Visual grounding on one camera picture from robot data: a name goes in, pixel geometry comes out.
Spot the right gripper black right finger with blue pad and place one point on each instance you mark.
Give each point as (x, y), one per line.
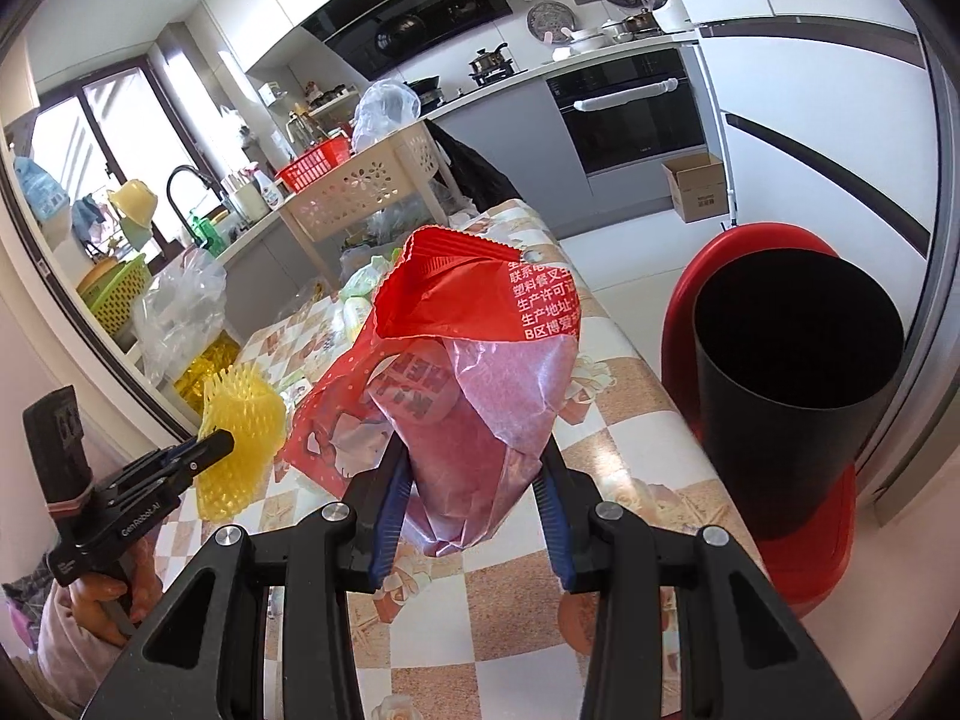
(743, 654)

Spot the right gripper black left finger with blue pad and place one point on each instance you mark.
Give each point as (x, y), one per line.
(201, 653)

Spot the yellow foam fruit net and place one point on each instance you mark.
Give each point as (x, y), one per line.
(242, 403)

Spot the red paper snack bag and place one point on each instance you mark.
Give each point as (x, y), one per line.
(466, 355)

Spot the green white drink bottle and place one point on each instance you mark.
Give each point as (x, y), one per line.
(355, 311)

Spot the green plastic bag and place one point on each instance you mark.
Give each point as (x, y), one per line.
(366, 279)

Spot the black trash bin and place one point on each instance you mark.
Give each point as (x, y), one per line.
(796, 355)

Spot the black kitchen faucet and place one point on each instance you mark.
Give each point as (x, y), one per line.
(195, 197)

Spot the person's left hand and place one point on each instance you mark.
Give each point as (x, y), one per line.
(90, 595)

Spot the red plastic stool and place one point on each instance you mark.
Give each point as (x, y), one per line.
(805, 565)

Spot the gold foil bag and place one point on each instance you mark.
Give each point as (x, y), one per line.
(216, 357)

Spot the crumpled clear plastic bag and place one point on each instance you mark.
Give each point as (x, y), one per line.
(180, 313)

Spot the green yellow plastic basket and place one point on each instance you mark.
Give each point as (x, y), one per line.
(109, 289)

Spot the yellow bowl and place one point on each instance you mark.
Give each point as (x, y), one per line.
(136, 201)

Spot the red plastic basket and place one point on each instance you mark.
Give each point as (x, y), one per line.
(315, 162)

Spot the beige perforated plastic rack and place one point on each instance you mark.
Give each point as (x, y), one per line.
(389, 172)

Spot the cardboard box on floor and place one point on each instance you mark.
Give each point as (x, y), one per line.
(697, 186)

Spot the clear plastic bag on rack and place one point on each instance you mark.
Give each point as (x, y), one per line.
(384, 108)

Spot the black built-in oven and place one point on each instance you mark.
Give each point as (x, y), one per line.
(627, 110)

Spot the pot on stove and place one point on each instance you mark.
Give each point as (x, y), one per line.
(491, 66)

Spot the white refrigerator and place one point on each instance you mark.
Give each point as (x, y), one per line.
(829, 124)

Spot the black range hood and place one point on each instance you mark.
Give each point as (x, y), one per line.
(375, 36)

